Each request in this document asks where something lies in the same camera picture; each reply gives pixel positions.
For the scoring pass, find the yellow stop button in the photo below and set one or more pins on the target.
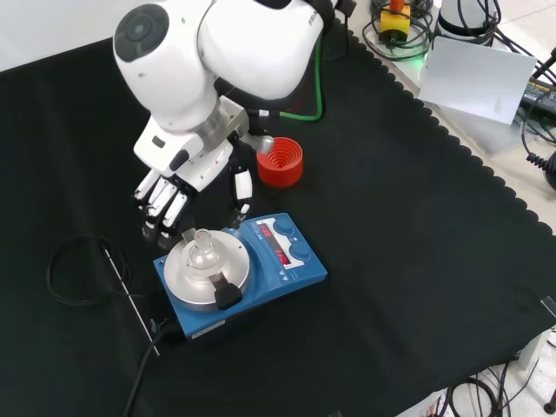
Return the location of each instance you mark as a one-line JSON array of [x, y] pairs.
[[394, 24]]

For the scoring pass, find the red ribbed funnel holder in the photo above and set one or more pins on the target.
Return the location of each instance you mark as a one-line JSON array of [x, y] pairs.
[[280, 163]]

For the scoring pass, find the heater with blue base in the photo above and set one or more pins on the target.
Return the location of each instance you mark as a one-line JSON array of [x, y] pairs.
[[243, 278]]

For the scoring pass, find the black cloth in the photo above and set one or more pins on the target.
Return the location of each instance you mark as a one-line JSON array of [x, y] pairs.
[[369, 243]]

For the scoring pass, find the thin steel rod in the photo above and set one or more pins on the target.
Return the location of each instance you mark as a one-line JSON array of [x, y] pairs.
[[130, 299]]

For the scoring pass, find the black power adapter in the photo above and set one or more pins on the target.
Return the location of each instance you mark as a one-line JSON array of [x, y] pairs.
[[538, 93]]

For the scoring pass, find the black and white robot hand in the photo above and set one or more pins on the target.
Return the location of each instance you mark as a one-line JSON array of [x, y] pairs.
[[174, 174]]

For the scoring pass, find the pale board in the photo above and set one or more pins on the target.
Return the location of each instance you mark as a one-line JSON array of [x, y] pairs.
[[475, 78]]

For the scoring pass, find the clear round-bottom glass flask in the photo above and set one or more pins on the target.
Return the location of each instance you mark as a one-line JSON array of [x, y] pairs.
[[202, 254]]

